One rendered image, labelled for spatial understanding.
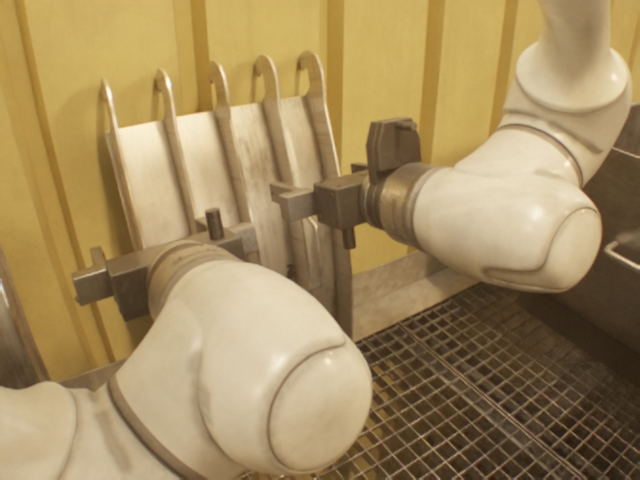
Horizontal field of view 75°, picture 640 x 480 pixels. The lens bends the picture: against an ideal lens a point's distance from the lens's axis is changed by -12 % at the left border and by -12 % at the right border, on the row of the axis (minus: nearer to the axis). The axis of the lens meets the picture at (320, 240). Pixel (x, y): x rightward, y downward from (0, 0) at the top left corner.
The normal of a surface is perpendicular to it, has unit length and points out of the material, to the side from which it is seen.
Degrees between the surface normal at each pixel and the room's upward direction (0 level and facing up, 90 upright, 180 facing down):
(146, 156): 63
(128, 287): 77
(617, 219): 89
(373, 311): 0
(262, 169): 67
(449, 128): 90
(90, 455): 38
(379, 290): 90
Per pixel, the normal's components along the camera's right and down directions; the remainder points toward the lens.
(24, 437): 0.51, -0.63
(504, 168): -0.41, -0.71
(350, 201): 0.52, 0.22
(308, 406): 0.43, 0.03
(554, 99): -0.62, 0.07
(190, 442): 0.16, 0.16
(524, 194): -0.45, -0.53
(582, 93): -0.31, 0.31
